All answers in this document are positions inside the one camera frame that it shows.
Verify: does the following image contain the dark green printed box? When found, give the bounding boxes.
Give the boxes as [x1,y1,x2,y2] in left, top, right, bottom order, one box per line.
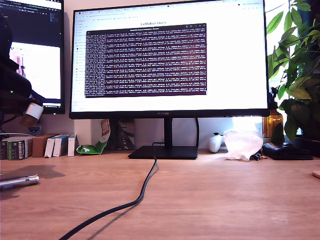
[0,139,10,160]

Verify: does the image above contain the green leafy houseplant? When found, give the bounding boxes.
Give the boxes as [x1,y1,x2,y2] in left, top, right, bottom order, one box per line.
[265,0,320,143]

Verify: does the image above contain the thick black cable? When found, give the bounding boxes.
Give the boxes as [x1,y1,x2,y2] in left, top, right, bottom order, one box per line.
[58,141,166,240]

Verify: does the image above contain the white blue carton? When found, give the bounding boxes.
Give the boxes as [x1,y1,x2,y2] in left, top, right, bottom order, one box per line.
[52,134,71,158]
[44,134,60,158]
[67,134,77,157]

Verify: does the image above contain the green black printed box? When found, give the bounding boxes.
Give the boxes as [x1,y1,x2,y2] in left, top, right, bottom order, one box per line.
[7,136,34,160]

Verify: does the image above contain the amber pump bottle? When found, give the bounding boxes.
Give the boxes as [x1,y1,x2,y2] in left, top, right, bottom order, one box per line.
[262,86,286,145]

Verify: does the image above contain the black unbranded monitor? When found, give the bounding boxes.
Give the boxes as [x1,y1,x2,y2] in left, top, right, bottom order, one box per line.
[0,0,66,115]

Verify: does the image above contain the thin black hanging cable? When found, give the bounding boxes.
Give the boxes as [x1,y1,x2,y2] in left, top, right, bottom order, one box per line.
[195,117,200,151]

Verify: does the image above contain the black plant pot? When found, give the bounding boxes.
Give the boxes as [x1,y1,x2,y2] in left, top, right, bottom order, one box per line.
[293,134,320,158]

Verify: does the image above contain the white cable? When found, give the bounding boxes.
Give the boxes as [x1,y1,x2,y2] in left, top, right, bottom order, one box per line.
[0,132,35,138]

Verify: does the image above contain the green white snack bag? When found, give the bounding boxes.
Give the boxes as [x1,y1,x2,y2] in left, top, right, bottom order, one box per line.
[76,118,112,155]

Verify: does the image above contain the white game controller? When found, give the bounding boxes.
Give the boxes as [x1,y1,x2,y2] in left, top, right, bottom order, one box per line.
[208,132,225,154]

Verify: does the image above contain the metallic silver laser pointer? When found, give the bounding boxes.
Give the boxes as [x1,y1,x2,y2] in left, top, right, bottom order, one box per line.
[0,174,40,191]

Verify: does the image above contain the black Huawei monitor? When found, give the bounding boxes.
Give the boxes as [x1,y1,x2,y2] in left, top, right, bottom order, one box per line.
[68,0,272,160]

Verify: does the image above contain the white crumpled plastic bag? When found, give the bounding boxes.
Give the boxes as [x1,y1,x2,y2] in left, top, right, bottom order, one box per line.
[223,129,264,162]

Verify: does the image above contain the brown cardboard box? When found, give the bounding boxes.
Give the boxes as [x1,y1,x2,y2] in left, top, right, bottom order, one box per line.
[32,133,61,158]

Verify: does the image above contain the dark leaf print box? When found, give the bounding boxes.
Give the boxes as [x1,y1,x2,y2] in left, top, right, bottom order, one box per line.
[109,118,136,151]

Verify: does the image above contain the black leather wallet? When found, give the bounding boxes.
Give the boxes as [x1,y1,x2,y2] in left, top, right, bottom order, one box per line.
[261,141,315,161]

